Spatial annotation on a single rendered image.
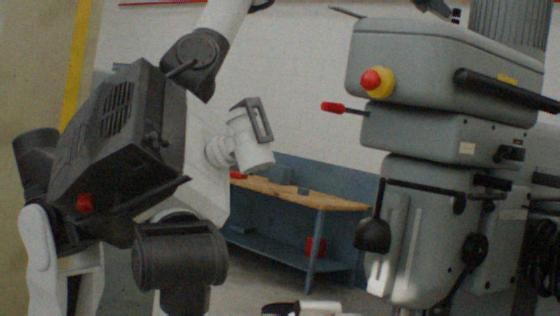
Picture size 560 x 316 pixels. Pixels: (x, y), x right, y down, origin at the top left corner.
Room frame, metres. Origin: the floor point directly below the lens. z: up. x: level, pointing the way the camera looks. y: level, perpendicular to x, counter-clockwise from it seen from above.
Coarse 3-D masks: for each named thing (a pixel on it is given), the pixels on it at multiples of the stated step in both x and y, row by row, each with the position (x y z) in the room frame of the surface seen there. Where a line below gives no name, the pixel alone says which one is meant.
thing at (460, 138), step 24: (384, 120) 1.35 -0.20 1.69; (408, 120) 1.30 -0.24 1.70; (432, 120) 1.26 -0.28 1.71; (456, 120) 1.23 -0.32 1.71; (480, 120) 1.29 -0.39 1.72; (360, 144) 1.39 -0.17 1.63; (384, 144) 1.34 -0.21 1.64; (408, 144) 1.30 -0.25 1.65; (432, 144) 1.26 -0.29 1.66; (456, 144) 1.23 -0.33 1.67; (480, 144) 1.30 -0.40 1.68; (504, 168) 1.40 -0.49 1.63
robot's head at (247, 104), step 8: (240, 104) 1.19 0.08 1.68; (248, 104) 1.18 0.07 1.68; (256, 104) 1.19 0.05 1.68; (232, 112) 1.19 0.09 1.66; (248, 112) 1.18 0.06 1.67; (264, 112) 1.20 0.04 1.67; (256, 120) 1.18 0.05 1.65; (264, 120) 1.19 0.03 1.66; (256, 128) 1.17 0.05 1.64; (264, 128) 1.19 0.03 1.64; (256, 136) 1.17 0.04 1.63; (264, 136) 1.17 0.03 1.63; (272, 136) 1.19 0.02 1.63
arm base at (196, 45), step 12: (192, 36) 1.32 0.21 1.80; (204, 36) 1.33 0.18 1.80; (180, 48) 1.30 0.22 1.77; (192, 48) 1.31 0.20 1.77; (204, 48) 1.31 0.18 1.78; (216, 48) 1.32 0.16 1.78; (168, 60) 1.29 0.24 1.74; (180, 60) 1.29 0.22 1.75; (204, 60) 1.30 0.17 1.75; (216, 60) 1.31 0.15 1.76; (168, 72) 1.30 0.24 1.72; (192, 72) 1.29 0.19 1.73; (204, 72) 1.29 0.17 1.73; (180, 84) 1.30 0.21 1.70; (192, 84) 1.29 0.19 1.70
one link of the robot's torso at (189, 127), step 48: (96, 96) 1.21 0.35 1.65; (144, 96) 1.12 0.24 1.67; (192, 96) 1.26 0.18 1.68; (96, 144) 1.10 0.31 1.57; (144, 144) 1.07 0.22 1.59; (192, 144) 1.19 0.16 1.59; (48, 192) 1.21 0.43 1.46; (96, 192) 1.14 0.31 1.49; (144, 192) 1.14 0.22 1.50; (192, 192) 1.13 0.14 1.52
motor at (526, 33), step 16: (480, 0) 1.53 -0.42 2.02; (496, 0) 1.50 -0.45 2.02; (512, 0) 1.48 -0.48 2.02; (528, 0) 1.47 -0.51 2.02; (544, 0) 1.49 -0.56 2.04; (480, 16) 1.53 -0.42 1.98; (496, 16) 1.49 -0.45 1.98; (512, 16) 1.48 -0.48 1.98; (528, 16) 1.48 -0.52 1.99; (544, 16) 1.50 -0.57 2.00; (480, 32) 1.52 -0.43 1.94; (496, 32) 1.49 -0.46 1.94; (512, 32) 1.48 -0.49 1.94; (528, 32) 1.48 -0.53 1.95; (544, 32) 1.50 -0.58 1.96; (512, 48) 1.47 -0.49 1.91; (528, 48) 1.48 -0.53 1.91; (544, 48) 1.51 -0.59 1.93; (544, 64) 1.54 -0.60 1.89
